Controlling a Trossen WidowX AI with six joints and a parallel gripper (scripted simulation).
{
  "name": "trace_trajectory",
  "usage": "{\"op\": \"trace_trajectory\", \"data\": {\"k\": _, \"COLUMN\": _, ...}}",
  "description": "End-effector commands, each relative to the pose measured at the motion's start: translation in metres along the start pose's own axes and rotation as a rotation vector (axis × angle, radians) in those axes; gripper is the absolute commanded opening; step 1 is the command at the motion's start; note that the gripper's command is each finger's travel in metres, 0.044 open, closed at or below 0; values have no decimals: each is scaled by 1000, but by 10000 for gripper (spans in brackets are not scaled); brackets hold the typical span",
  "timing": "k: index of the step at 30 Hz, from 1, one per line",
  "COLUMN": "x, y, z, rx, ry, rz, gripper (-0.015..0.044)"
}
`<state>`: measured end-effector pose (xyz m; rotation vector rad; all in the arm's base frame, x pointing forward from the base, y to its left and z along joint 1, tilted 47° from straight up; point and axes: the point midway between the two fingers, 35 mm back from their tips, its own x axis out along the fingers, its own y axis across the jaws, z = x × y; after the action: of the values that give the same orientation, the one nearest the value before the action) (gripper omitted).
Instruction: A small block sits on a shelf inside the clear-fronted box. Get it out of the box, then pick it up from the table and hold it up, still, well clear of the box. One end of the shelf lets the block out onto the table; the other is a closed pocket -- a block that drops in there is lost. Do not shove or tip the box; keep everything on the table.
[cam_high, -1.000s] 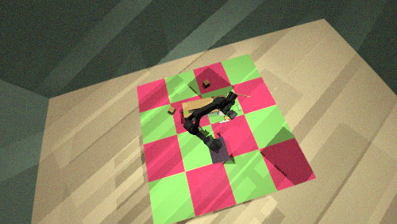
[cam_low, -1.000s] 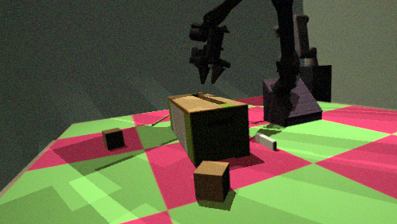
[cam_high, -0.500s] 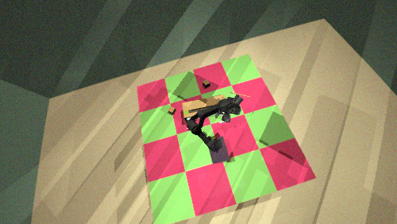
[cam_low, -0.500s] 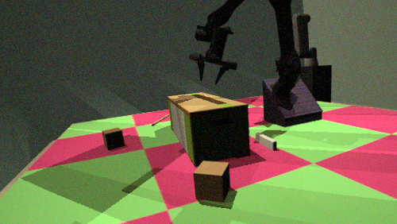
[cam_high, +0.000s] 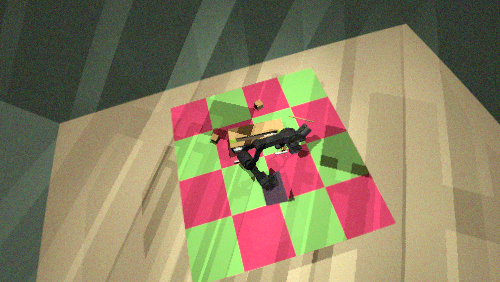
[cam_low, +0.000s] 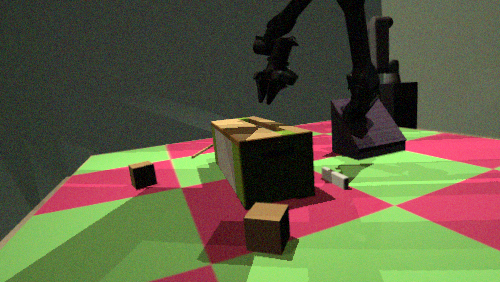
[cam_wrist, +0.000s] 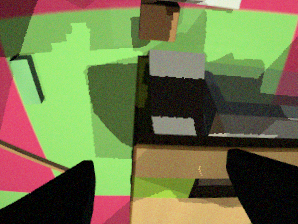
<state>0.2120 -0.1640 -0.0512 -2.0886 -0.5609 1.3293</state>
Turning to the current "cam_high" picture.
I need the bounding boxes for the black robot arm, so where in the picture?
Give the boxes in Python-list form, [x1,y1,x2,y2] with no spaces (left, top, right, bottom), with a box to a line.
[237,123,312,191]

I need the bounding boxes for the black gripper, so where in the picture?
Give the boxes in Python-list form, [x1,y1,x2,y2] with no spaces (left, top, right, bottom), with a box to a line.
[275,137,306,149]

